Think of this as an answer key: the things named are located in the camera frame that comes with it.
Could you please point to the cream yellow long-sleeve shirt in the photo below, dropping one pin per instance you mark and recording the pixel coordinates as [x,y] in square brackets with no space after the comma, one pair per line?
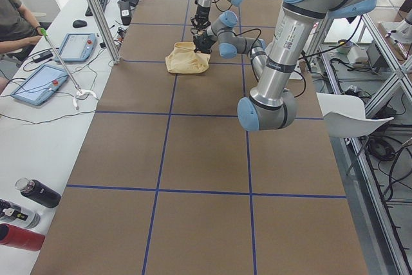
[184,60]

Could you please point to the black water bottle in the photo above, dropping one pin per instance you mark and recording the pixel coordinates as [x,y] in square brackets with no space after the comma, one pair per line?
[38,192]

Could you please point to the metal stick green handle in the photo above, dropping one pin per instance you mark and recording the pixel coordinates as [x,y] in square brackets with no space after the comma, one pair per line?
[80,92]

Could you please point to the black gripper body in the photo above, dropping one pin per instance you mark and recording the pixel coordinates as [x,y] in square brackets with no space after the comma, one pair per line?
[202,13]
[204,42]

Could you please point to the seated person dark shirt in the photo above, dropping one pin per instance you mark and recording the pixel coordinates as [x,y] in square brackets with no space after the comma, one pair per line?
[19,28]

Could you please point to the blue teach pendant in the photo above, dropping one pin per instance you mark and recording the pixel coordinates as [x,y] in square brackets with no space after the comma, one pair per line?
[40,85]
[77,47]

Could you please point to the black computer mouse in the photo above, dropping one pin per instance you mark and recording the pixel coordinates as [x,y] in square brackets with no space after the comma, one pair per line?
[79,23]

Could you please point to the far blue teach pendant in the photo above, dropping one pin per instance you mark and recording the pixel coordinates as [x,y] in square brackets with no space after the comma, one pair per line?
[77,47]

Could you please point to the small grey bowl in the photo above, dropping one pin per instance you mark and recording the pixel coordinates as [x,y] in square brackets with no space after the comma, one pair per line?
[344,46]

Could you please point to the white chair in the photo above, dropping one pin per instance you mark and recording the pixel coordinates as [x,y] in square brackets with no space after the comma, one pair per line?
[345,116]

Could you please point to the black power adapter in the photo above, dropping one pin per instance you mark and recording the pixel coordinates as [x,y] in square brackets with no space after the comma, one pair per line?
[125,12]

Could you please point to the near blue teach pendant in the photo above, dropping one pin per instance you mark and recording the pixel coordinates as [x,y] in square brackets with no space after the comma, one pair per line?
[40,85]

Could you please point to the grey black bottle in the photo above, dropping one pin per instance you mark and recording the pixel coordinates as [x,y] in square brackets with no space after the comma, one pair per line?
[18,216]

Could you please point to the red water bottle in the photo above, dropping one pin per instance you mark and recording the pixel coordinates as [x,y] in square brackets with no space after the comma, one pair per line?
[20,238]

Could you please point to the aluminium frame post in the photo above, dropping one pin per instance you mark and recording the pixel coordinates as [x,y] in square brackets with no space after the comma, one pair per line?
[105,33]

